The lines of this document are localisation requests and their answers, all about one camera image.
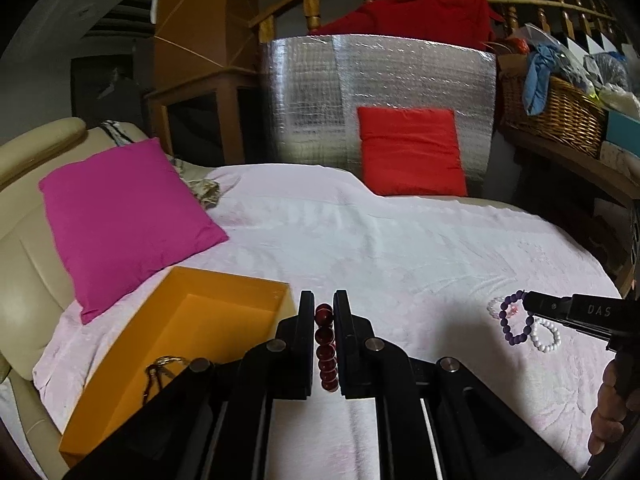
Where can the patterned beige cloth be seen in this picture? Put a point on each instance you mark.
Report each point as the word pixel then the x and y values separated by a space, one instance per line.
pixel 204 189

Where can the orange cardboard box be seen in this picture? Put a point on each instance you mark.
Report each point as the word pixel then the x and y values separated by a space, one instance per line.
pixel 191 314

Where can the wooden shelf table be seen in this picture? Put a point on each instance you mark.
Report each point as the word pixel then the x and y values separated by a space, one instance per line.
pixel 592 202

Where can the silver foil insulation sheet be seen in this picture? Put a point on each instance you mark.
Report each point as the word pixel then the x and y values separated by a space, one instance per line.
pixel 315 84

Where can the wicker basket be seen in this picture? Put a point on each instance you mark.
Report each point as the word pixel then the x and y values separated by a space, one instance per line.
pixel 570 117

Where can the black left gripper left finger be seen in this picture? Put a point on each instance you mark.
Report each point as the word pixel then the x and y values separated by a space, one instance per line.
pixel 231 436

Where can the magenta cushion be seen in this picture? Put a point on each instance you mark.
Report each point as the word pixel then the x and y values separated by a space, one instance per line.
pixel 120 216

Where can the red blanket on railing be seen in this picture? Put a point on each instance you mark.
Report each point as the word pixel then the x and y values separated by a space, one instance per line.
pixel 462 23

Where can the person's right hand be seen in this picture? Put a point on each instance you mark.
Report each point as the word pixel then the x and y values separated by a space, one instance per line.
pixel 618 396

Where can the teal box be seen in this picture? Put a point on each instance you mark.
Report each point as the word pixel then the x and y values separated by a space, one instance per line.
pixel 623 131

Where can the wooden cabinet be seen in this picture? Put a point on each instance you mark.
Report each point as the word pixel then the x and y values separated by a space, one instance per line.
pixel 205 77

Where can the blue cloth in basket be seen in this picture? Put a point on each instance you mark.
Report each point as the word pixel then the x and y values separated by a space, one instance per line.
pixel 544 60

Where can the pale pink embossed towel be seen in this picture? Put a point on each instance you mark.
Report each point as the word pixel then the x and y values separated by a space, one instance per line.
pixel 428 273

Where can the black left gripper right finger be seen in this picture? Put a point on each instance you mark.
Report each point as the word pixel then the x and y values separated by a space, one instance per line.
pixel 418 405

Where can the red cushion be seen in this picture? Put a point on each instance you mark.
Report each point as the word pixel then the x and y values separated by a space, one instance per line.
pixel 410 151

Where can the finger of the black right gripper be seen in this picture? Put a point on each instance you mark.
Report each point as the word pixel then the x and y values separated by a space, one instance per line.
pixel 546 306

